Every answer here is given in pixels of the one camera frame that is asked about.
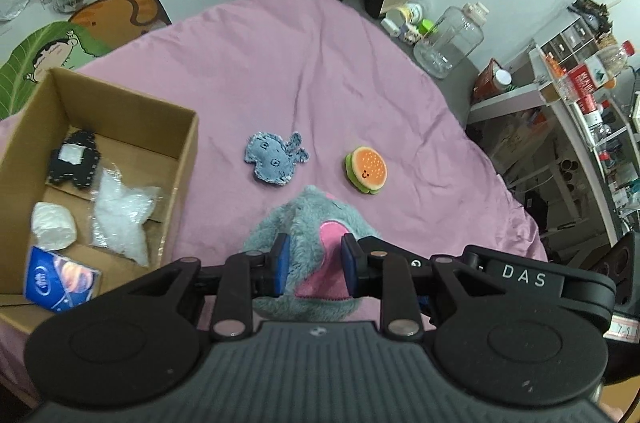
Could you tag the blue denim fish patch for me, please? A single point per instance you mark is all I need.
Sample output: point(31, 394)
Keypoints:
point(274, 158)

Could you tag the clear bag of white filling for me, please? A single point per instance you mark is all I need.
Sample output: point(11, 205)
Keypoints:
point(122, 213)

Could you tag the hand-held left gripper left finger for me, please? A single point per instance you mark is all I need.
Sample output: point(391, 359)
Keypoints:
point(283, 264)

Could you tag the clear plastic jug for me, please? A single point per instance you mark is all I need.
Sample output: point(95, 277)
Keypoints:
point(450, 40)

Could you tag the red label water bottle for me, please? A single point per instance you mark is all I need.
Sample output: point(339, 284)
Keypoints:
point(612, 60)

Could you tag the orange cartoon rug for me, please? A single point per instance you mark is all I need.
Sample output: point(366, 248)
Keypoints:
point(117, 15)

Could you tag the small green cup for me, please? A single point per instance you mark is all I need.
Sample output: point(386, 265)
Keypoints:
point(426, 26)

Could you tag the small drawer organizer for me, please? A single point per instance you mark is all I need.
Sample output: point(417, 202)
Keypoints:
point(570, 38)

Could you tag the red jar with white lid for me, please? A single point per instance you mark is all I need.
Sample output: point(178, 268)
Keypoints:
point(492, 80)

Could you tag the black pixel plush figure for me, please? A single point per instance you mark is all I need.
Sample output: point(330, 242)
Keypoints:
point(72, 160)

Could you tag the burger plush toy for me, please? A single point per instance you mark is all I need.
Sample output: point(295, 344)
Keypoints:
point(367, 168)

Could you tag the blue tissue packet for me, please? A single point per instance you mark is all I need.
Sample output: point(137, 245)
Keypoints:
point(60, 278)

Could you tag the green leaf cartoon rug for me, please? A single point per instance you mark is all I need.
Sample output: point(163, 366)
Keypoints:
point(45, 58)

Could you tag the cardboard box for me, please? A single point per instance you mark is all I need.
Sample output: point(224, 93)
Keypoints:
point(135, 123)

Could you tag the grey and pink plush toy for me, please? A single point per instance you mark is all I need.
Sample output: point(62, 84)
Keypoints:
point(310, 228)

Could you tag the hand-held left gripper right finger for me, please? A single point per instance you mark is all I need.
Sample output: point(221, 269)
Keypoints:
point(350, 269)

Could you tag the white desk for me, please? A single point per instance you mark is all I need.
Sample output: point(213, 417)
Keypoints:
point(565, 118)

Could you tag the white round pouch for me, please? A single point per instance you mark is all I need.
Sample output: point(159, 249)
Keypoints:
point(54, 225)

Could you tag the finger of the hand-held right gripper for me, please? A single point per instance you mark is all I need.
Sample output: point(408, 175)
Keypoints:
point(425, 302)

